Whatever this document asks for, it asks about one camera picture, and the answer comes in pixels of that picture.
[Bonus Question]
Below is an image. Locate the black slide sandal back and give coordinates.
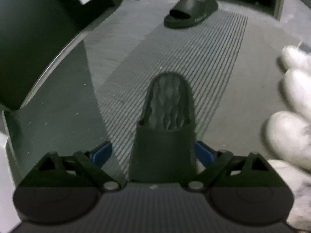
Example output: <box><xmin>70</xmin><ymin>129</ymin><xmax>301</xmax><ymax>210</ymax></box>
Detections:
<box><xmin>129</xmin><ymin>72</ymin><xmax>197</xmax><ymax>183</ymax></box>

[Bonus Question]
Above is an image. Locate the black slide sandal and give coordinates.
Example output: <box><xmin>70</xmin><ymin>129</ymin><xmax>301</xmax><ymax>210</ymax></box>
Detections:
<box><xmin>164</xmin><ymin>0</ymin><xmax>218</xmax><ymax>29</ymax></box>
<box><xmin>129</xmin><ymin>72</ymin><xmax>197</xmax><ymax>183</ymax></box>

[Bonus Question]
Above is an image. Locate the white sneaker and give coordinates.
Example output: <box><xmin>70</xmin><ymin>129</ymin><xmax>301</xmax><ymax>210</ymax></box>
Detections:
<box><xmin>278</xmin><ymin>45</ymin><xmax>310</xmax><ymax>78</ymax></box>
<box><xmin>284</xmin><ymin>69</ymin><xmax>310</xmax><ymax>120</ymax></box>
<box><xmin>268</xmin><ymin>159</ymin><xmax>310</xmax><ymax>232</ymax></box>
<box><xmin>266</xmin><ymin>111</ymin><xmax>310</xmax><ymax>171</ymax></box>

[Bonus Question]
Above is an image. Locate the black slide sandal front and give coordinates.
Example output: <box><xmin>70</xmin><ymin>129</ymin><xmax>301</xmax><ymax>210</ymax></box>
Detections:
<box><xmin>164</xmin><ymin>0</ymin><xmax>218</xmax><ymax>29</ymax></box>

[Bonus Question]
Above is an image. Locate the dark green floor mat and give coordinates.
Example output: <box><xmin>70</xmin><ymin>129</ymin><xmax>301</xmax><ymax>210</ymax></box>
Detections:
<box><xmin>4</xmin><ymin>42</ymin><xmax>109</xmax><ymax>175</ymax></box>

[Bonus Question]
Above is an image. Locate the grey striped floor mat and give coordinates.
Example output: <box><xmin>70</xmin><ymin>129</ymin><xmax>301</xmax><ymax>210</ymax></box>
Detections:
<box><xmin>82</xmin><ymin>0</ymin><xmax>311</xmax><ymax>183</ymax></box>

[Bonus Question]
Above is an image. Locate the dark entrance door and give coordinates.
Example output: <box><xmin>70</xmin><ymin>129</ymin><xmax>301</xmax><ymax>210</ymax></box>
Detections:
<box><xmin>1</xmin><ymin>0</ymin><xmax>114</xmax><ymax>110</ymax></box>

